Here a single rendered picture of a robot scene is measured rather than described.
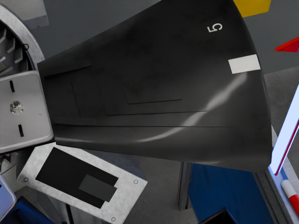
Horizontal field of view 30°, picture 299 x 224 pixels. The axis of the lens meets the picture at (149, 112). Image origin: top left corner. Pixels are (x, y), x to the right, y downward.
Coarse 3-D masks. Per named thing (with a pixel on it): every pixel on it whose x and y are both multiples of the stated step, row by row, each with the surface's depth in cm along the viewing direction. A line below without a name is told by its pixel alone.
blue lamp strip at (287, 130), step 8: (296, 96) 73; (296, 104) 73; (288, 112) 77; (296, 112) 74; (288, 120) 77; (296, 120) 75; (288, 128) 78; (280, 136) 82; (288, 136) 79; (280, 144) 82; (272, 152) 86; (280, 152) 83; (272, 160) 87; (280, 160) 85; (272, 168) 88
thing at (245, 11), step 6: (234, 0) 86; (240, 0) 87; (246, 0) 87; (252, 0) 87; (258, 0) 88; (264, 0) 88; (270, 0) 89; (240, 6) 88; (246, 6) 88; (252, 6) 89; (258, 6) 89; (264, 6) 90; (240, 12) 89; (246, 12) 89; (252, 12) 90; (258, 12) 90
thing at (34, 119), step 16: (0, 80) 58; (16, 80) 59; (32, 80) 59; (0, 96) 57; (16, 96) 57; (32, 96) 57; (0, 112) 56; (32, 112) 56; (0, 128) 55; (16, 128) 55; (32, 128) 55; (48, 128) 55; (0, 144) 54; (16, 144) 54; (32, 144) 54
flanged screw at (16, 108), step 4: (16, 100) 56; (12, 104) 56; (16, 104) 56; (20, 104) 56; (12, 108) 56; (16, 108) 56; (20, 108) 56; (12, 112) 56; (16, 112) 56; (20, 112) 56
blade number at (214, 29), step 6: (216, 18) 61; (222, 18) 61; (204, 24) 60; (210, 24) 60; (216, 24) 60; (222, 24) 61; (204, 30) 60; (210, 30) 60; (216, 30) 60; (222, 30) 60; (228, 30) 60; (210, 36) 60
